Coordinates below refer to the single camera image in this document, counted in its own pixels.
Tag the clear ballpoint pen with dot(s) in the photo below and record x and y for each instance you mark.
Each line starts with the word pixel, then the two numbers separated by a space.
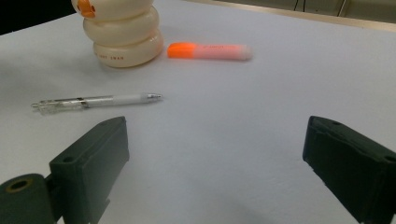
pixel 102 100

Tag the orange highlighter pen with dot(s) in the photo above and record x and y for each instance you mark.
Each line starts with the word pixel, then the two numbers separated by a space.
pixel 205 51

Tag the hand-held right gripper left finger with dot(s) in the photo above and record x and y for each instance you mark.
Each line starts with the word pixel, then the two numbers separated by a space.
pixel 90 165

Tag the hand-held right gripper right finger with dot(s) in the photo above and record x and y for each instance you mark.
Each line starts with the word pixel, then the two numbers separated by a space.
pixel 355 165

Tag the cream duck-shaped pen holder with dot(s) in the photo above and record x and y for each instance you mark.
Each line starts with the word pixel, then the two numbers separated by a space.
pixel 124 37

